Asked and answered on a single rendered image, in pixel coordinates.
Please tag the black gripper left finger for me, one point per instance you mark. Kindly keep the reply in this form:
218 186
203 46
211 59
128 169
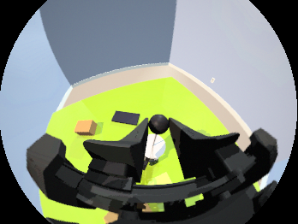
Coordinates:
130 150

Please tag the french press coffee maker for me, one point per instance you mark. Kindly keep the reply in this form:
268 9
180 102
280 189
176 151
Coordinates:
155 145

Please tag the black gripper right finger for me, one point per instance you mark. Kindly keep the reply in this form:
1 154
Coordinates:
193 148

